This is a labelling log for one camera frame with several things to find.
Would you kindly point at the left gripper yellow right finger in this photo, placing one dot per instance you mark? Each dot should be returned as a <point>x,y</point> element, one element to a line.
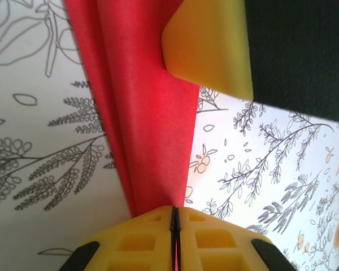
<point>214,242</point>

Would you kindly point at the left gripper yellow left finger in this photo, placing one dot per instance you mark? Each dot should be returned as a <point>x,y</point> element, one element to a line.
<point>135,242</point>

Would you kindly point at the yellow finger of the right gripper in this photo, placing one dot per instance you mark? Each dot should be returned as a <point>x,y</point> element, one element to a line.
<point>209,42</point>

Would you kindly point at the red square paper sheet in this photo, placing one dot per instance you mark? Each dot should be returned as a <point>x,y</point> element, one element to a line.
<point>152,127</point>

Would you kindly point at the floral patterned table cover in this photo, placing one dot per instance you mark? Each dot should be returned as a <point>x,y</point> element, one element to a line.
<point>257,169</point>

